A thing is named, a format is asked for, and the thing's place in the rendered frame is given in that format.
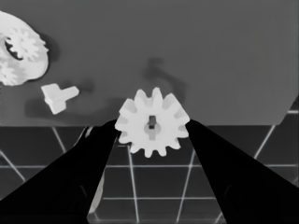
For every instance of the white toothed gear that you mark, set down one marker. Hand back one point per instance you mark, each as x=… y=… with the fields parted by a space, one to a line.
x=7 y=76
x=32 y=46
x=168 y=133

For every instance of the small white T-shaped piece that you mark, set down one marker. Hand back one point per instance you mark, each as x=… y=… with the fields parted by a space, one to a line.
x=56 y=98

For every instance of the white round carrier with pins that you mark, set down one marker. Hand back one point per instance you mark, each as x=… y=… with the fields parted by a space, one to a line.
x=39 y=67

